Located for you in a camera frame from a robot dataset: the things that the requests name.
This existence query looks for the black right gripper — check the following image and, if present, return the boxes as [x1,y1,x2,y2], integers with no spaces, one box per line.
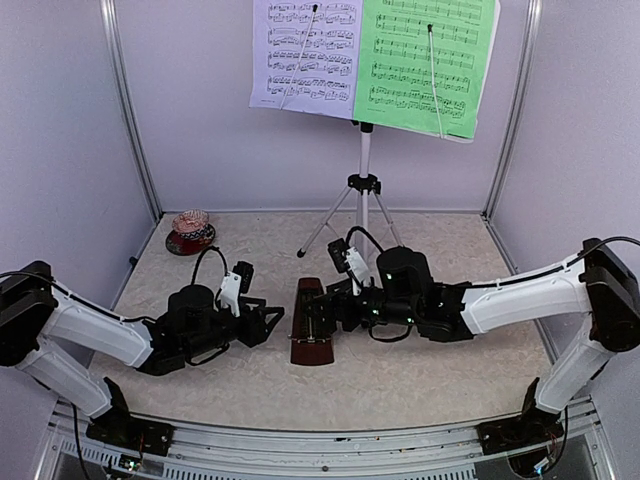
[299,278,420,336]

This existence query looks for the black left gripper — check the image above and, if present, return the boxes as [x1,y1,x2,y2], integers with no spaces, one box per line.
[184,297,284,359]

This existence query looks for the brown wooden metronome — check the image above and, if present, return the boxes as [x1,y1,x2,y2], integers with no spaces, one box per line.
[290,277,335,367]

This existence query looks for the white perforated music stand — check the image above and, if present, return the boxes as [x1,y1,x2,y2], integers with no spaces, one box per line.
[249,0,502,261]

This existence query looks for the white sheet music page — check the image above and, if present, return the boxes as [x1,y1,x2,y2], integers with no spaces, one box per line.
[249,0,363,120]

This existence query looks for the green sheet music page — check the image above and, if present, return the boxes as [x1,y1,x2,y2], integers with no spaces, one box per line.
[353,0,501,142]

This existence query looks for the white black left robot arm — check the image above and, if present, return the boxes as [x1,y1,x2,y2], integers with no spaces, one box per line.
[1,261,285,445]

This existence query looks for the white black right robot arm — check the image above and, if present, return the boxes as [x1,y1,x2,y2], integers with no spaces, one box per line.
[302,238,639,444]

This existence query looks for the dark round saucer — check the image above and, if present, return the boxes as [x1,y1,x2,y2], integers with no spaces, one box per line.
[165,224,216,256]

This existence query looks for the patterned ceramic bowl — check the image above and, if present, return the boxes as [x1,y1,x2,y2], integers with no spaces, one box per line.
[172,209,210,240]

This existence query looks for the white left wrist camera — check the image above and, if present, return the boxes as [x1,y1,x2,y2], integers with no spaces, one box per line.
[215,261,254,317]

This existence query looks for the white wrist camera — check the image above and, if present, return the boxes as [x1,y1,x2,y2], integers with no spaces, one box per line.
[327,238,374,296]
[215,261,254,317]

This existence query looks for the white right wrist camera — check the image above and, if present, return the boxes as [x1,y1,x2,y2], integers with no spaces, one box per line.
[327,238,374,296]

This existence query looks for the black right camera cable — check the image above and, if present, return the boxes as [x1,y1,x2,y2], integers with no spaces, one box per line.
[346,225,389,259]

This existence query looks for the black camera cable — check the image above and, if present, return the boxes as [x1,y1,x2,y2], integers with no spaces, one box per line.
[346,225,389,259]
[189,247,231,289]

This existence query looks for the black left camera cable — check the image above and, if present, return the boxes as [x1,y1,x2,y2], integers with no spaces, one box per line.
[189,247,231,289]

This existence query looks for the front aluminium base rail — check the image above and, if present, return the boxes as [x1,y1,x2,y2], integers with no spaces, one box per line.
[34,394,614,480]

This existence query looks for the left aluminium frame post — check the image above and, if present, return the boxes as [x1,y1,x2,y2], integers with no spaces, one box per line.
[99,0,163,224]

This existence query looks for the aluminium frame post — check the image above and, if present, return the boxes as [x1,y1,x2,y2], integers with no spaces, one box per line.
[99,0,163,224]
[483,0,543,223]

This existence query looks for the right aluminium frame post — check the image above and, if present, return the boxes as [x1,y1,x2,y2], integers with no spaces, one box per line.
[483,0,543,223]

